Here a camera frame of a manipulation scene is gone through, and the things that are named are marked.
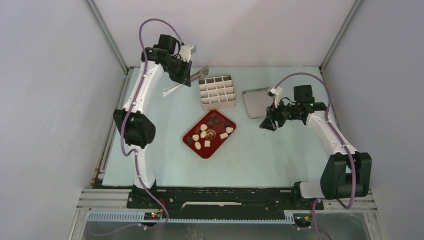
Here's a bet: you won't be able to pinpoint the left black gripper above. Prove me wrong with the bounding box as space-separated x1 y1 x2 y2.
164 57 192 87

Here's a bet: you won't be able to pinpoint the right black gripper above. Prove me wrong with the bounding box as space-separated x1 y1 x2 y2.
259 97 300 131

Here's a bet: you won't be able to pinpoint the silver metal tongs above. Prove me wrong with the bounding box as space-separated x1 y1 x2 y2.
162 65 210 98

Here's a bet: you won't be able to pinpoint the white heart chocolate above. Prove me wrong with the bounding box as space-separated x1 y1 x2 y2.
225 127 234 134

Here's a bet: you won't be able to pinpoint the white chocolate piece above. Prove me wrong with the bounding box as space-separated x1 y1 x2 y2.
192 134 200 142
200 124 208 131

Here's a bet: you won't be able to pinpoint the white square chocolate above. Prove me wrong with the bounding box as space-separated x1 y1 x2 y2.
219 132 229 140

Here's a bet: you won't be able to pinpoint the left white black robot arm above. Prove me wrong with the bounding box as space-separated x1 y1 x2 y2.
113 34 197 208

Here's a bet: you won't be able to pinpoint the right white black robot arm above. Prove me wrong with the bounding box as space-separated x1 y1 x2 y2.
259 85 372 209

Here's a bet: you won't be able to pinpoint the white divided chocolate box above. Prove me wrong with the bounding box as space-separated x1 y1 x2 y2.
198 74 237 111

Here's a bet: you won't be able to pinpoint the white oval chocolate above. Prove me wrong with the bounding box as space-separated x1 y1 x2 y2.
194 141 202 150
200 130 207 139

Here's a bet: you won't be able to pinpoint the round foil wrapped chocolate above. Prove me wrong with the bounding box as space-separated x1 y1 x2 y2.
206 129 216 141

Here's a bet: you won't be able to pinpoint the silver metal box lid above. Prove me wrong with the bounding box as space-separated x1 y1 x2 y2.
242 87 274 119

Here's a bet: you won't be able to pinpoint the red plastic tray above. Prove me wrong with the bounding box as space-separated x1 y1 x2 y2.
182 110 237 159

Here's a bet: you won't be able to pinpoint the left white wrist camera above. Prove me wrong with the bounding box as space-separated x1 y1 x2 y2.
178 44 197 63

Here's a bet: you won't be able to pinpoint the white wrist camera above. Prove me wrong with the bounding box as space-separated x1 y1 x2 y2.
178 44 197 63
267 86 283 108

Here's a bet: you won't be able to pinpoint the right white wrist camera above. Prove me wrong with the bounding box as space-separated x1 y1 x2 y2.
267 86 283 108

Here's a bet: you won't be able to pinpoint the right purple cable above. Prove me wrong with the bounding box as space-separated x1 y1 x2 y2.
273 72 357 240

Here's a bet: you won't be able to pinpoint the purple cable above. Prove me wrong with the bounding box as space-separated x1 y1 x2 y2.
86 18 185 237
273 72 357 240

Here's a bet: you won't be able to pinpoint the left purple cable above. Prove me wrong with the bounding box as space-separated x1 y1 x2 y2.
86 18 185 237

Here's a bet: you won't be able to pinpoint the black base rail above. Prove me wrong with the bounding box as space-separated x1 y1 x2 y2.
126 186 314 220

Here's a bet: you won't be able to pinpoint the grey cable duct strip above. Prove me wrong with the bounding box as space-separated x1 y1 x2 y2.
86 211 295 224

